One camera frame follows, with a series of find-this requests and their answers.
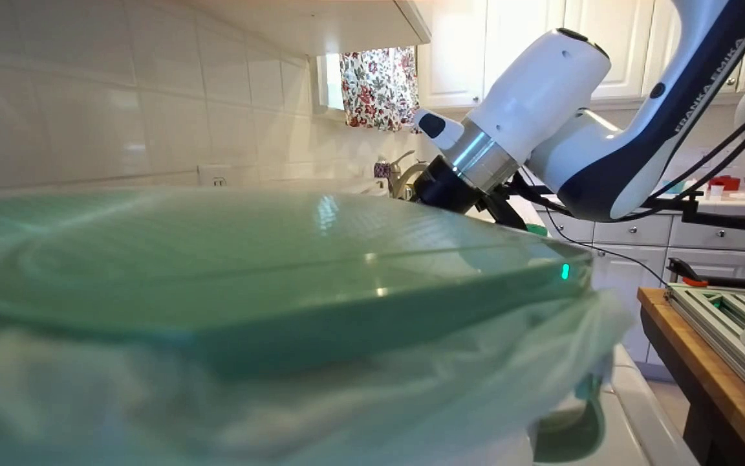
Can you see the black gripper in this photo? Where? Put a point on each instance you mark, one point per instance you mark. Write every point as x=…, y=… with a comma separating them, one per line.
x=440, y=186

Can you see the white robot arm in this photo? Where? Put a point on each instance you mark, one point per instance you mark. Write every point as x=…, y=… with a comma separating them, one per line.
x=545, y=114

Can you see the white kitchen drawer cabinet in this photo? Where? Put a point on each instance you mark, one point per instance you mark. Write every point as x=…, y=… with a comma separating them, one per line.
x=637, y=255

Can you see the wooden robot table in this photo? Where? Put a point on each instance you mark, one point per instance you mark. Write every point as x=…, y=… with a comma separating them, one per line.
x=715, y=424

